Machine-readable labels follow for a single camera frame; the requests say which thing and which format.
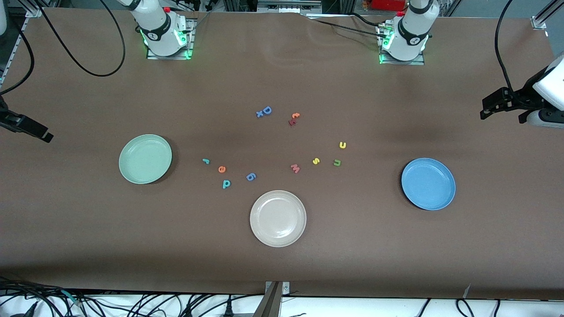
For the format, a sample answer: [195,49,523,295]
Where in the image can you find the blue plate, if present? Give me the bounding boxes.
[401,158,456,211]

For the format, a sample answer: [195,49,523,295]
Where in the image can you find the pale green plate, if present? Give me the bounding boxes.
[119,134,173,184]

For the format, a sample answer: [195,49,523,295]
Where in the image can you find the red box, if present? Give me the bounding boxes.
[369,0,408,11]

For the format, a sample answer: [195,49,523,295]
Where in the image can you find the brown table mat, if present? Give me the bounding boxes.
[0,7,564,301]

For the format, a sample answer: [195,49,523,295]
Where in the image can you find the grey metal box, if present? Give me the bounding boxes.
[257,0,323,15]

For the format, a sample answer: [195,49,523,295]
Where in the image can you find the beige plate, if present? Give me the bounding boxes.
[249,190,307,248]

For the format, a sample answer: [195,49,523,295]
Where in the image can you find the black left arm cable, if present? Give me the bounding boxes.
[494,0,515,91]

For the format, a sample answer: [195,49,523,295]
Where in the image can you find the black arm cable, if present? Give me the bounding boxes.
[494,0,515,91]
[0,0,126,96]

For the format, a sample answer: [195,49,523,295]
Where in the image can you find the perforated metal rail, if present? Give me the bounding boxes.
[0,17,28,88]

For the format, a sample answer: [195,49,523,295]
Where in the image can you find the aluminium frame strut with bracket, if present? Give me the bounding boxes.
[531,0,564,30]

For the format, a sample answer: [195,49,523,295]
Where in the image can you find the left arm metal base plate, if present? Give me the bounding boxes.
[378,22,426,66]

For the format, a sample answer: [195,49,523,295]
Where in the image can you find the aluminium frame bar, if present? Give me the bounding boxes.
[15,0,60,18]

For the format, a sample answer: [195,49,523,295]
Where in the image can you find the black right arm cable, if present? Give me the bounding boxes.
[0,0,126,96]

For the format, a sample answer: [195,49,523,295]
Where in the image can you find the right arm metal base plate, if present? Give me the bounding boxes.
[146,18,197,60]

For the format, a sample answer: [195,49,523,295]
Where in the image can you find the short black table cable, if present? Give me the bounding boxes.
[350,12,386,28]

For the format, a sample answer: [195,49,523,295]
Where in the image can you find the long black table cable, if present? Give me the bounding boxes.
[306,17,382,37]

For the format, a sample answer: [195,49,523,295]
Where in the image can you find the teal tipped cable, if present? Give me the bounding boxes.
[44,288,84,309]

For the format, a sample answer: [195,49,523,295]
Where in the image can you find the looped black cable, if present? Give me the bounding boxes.
[455,299,475,317]

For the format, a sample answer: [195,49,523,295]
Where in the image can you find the aluminium profile post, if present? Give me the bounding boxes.
[252,281,291,317]

